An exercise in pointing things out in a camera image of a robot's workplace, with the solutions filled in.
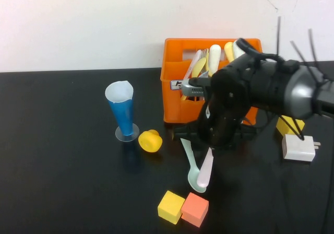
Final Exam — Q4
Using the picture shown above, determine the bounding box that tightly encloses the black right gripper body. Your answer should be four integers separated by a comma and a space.
197, 99, 248, 149

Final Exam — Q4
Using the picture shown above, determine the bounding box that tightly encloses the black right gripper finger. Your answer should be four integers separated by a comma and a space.
172, 125, 200, 142
240, 124, 258, 141

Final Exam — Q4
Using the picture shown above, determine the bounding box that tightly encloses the pink plastic fork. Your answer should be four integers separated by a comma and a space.
196, 147, 214, 188

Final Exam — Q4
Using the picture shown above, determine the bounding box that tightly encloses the mint green plastic spoon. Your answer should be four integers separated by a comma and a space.
180, 137, 207, 194

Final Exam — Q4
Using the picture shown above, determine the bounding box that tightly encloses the orange plastic cutlery crate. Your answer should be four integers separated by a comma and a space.
160, 37, 263, 125

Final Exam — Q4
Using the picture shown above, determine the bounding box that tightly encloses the yellow round plastic toy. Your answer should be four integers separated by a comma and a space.
137, 129, 163, 153

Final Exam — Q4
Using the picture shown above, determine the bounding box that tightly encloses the small yellow foam cube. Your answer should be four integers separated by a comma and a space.
276, 115, 305, 136

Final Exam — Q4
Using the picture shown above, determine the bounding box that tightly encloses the pale yellow plastic spoon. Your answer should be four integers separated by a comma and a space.
181, 57, 207, 101

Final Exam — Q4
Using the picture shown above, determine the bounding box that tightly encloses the blue cone cup clear base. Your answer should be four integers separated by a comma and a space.
104, 80, 140, 143

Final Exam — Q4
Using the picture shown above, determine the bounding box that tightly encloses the white slim plastic spoon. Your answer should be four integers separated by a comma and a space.
184, 49, 203, 80

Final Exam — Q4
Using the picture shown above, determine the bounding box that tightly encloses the large yellow foam cube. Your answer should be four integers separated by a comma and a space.
157, 190, 186, 225

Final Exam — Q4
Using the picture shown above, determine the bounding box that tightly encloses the orange foam cube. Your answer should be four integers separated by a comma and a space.
180, 192, 209, 228

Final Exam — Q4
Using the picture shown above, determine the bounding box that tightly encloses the pale yellow plastic knife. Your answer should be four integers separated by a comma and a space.
224, 41, 235, 62

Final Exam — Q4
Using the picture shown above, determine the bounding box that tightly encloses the white plastic knife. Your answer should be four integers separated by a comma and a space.
233, 39, 246, 60

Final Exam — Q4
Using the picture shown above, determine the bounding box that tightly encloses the black zip tie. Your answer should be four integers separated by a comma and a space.
276, 16, 282, 59
290, 40, 314, 70

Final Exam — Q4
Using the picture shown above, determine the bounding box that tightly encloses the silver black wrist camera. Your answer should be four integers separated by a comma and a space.
181, 77, 212, 98

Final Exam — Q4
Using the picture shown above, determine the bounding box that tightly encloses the white USB wall charger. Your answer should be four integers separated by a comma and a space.
281, 134, 321, 162

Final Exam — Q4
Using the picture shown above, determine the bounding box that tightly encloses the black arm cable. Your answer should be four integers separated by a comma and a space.
236, 38, 290, 65

